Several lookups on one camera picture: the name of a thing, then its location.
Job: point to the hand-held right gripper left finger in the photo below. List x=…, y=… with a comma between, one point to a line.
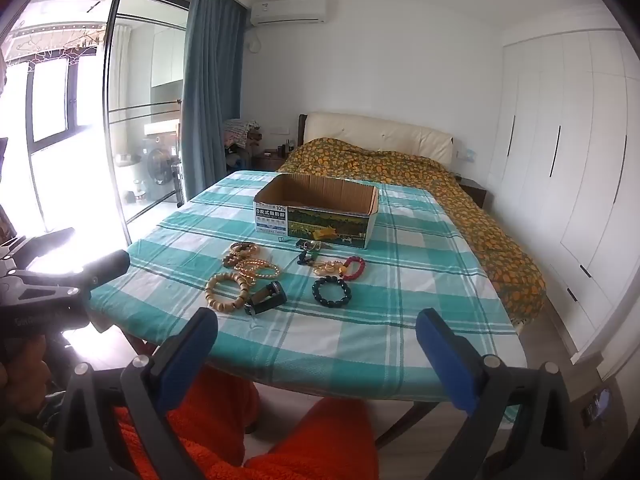
x=182, y=360

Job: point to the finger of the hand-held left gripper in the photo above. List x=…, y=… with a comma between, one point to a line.
x=45, y=242
x=107, y=266

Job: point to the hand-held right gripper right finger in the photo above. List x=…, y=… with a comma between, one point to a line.
x=445, y=360

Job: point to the black wristwatch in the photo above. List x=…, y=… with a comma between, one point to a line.
x=267, y=297

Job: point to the printed cardboard box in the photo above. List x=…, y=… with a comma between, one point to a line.
x=315, y=220

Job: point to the person's left forearm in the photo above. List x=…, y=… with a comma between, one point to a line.
x=22, y=442

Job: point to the person's left hand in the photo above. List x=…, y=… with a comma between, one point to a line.
x=25, y=380

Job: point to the teal plaid tablecloth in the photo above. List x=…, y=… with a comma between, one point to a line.
x=350, y=330

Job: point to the washing machine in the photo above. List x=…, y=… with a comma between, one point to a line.
x=160, y=162

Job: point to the black framed window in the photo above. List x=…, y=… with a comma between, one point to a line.
x=45, y=100

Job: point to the dark wooden nightstand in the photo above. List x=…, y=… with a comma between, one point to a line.
x=267, y=159
x=474, y=191

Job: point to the pile of clothes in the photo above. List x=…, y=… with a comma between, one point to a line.
x=240, y=132

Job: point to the clothes drying rack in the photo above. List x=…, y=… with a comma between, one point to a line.
x=60, y=42

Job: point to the blue curtain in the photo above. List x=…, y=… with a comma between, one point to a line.
x=210, y=90

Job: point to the sliding glass door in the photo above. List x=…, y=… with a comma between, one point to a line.
x=145, y=60

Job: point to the cream padded headboard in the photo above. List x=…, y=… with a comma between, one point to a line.
x=380, y=132

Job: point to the white wardrobe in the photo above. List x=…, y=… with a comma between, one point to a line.
x=575, y=160

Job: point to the white air conditioner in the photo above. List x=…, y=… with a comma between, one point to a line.
x=287, y=10

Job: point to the white wall socket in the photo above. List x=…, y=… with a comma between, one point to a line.
x=465, y=154

